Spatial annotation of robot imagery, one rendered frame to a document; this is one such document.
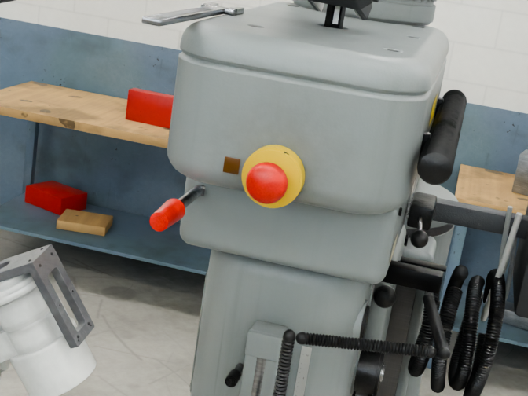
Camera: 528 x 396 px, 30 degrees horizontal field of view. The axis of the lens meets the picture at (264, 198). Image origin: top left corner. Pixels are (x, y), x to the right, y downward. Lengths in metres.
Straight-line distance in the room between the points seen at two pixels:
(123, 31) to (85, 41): 0.24
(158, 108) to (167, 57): 0.62
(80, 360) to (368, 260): 0.35
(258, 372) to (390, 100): 0.37
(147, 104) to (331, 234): 4.08
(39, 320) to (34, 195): 4.86
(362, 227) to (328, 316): 0.13
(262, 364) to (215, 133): 0.30
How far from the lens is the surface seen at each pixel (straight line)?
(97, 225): 5.35
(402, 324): 1.63
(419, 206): 1.24
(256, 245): 1.10
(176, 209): 0.99
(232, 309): 1.17
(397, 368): 1.66
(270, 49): 0.96
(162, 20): 0.92
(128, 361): 4.53
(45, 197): 5.67
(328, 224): 1.07
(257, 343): 1.13
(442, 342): 1.10
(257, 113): 0.96
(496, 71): 5.38
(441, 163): 0.98
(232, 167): 0.98
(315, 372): 1.18
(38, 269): 0.86
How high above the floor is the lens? 2.00
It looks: 16 degrees down
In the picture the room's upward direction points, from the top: 9 degrees clockwise
